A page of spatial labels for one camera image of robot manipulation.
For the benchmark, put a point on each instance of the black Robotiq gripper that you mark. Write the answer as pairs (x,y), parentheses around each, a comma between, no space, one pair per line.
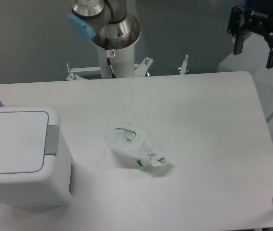
(258,13)

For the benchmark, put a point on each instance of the silver robot arm blue cap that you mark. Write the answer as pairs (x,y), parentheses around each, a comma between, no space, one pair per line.
(89,17)

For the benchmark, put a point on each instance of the white trash can lid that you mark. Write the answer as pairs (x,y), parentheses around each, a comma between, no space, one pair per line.
(22,141)

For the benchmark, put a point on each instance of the white trash can body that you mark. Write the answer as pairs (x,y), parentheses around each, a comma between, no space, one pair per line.
(52,184)

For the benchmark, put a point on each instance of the silver bolt clamp right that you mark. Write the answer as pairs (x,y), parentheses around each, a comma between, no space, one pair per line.
(183,69)

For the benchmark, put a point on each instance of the crumpled white green plastic bag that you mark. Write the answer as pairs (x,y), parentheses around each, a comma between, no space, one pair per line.
(129,141)

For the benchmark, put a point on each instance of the grey lid push button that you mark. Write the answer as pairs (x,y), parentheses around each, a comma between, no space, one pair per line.
(51,141)

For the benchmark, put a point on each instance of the white base bracket with bolts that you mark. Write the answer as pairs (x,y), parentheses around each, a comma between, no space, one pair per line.
(141,70)

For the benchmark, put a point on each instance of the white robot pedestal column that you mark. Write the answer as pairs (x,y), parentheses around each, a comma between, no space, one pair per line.
(117,62)

